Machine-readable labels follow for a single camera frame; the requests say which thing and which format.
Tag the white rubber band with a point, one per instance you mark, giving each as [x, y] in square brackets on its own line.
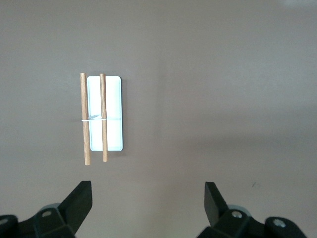
[94, 120]

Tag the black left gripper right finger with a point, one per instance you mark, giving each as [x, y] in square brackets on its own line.
[215, 205]

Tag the light wooden rack rod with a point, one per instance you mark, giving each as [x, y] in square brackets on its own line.
[85, 99]
[103, 99]

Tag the white rack base plate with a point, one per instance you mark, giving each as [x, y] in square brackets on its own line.
[114, 99]

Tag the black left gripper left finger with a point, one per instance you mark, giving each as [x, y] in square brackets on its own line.
[79, 200]

